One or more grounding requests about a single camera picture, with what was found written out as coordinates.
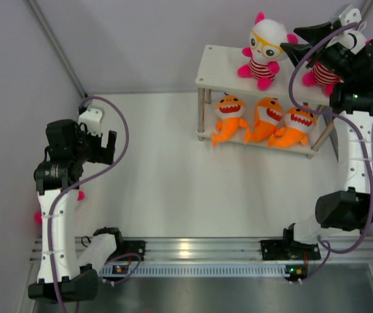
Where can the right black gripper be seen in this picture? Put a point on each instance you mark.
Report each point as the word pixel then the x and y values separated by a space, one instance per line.
pixel 308 33

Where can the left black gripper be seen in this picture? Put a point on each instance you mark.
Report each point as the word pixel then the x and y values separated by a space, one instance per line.
pixel 102 154

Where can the panda plush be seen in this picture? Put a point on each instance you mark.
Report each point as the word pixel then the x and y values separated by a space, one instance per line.
pixel 353 40
pixel 264 51
pixel 38 215

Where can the orange shark plush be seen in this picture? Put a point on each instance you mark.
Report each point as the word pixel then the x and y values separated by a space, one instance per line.
pixel 297 125
pixel 229 110
pixel 268 113

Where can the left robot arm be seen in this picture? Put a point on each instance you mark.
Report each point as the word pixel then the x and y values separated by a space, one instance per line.
pixel 64 276

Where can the white two-tier shelf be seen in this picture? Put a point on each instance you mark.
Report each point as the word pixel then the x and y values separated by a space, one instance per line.
pixel 217 73

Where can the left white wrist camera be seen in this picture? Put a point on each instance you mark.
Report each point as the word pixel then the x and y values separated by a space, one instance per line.
pixel 91 120

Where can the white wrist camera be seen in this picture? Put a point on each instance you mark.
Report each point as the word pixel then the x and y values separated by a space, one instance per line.
pixel 91 120
pixel 348 14

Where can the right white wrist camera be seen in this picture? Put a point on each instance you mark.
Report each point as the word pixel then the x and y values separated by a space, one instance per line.
pixel 348 14

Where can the grey slotted cable duct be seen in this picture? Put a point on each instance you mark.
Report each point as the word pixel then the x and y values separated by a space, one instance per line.
pixel 194 270

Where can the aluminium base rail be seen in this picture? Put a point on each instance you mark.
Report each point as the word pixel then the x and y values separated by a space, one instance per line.
pixel 237 249

